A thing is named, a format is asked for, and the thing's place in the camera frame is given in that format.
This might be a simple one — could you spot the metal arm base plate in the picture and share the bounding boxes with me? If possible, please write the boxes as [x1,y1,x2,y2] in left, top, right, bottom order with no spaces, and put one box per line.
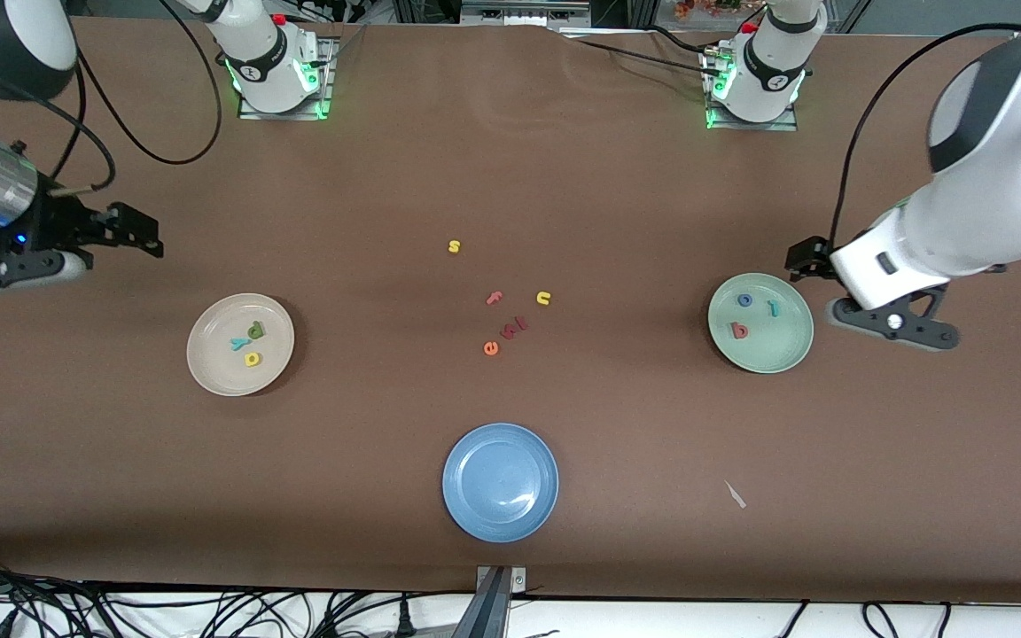
[705,49,799,132]
[238,40,335,121]

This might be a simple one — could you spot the grey power strip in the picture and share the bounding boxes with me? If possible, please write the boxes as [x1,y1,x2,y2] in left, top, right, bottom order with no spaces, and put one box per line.
[460,0,593,26]

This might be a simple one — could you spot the black cable on table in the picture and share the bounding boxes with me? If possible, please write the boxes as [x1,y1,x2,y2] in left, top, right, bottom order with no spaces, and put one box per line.
[564,35,713,68]
[648,25,721,54]

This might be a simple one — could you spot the black aluminium frame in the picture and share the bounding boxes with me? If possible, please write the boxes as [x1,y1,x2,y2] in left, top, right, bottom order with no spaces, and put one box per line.
[391,0,653,27]

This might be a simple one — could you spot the blue round plate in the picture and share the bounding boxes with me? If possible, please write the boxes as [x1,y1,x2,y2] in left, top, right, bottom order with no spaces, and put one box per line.
[441,422,560,544]

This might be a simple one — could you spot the dark aluminium profile beam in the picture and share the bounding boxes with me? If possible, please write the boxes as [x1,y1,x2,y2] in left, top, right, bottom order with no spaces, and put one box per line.
[450,567,511,638]

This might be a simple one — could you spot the green round plate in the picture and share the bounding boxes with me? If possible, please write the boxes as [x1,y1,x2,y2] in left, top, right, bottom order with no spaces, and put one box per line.
[706,272,815,375]

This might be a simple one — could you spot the brown table cover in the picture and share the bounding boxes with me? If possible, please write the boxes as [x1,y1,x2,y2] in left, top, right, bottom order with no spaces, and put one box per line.
[0,13,1021,605]

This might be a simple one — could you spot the silver table edge bracket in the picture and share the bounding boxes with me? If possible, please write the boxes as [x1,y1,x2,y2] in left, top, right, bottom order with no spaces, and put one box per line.
[476,565,527,593]

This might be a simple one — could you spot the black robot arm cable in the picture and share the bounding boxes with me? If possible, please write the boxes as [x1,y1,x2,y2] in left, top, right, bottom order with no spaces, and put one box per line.
[0,0,224,194]
[830,25,1021,249]

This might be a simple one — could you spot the beige round plate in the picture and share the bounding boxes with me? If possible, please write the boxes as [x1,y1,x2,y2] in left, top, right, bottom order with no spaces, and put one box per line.
[185,292,296,398]

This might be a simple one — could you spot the orange leafy decoration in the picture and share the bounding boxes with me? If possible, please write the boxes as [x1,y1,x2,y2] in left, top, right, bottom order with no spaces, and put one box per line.
[672,0,746,22]

